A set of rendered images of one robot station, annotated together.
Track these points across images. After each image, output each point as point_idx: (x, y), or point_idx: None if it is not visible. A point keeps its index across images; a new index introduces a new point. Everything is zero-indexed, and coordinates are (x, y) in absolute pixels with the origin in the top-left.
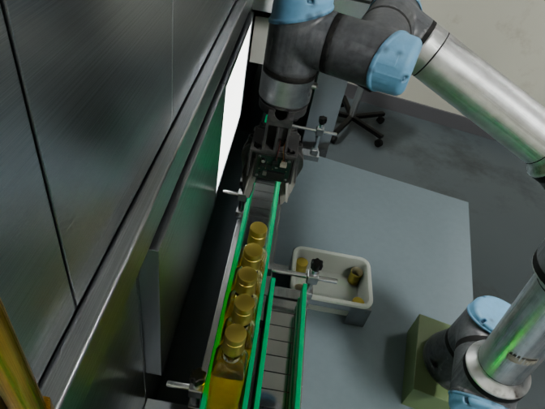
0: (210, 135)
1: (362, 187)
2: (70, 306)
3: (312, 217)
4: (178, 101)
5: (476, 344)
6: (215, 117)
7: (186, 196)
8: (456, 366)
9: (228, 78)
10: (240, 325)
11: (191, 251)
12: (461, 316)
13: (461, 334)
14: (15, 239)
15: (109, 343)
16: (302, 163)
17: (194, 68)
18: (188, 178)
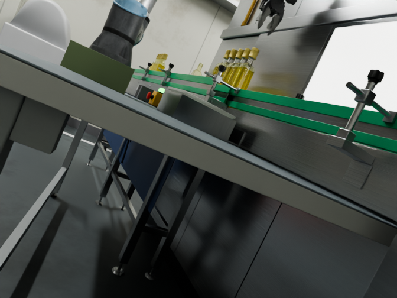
0: (302, 35)
1: (243, 154)
2: (254, 22)
3: (251, 155)
4: (300, 13)
5: (147, 15)
6: (311, 31)
7: (275, 37)
8: (143, 32)
9: (340, 24)
10: (230, 50)
11: (264, 78)
12: (142, 23)
13: (142, 26)
14: (260, 2)
15: (248, 48)
16: (264, 4)
17: (317, 9)
18: (279, 31)
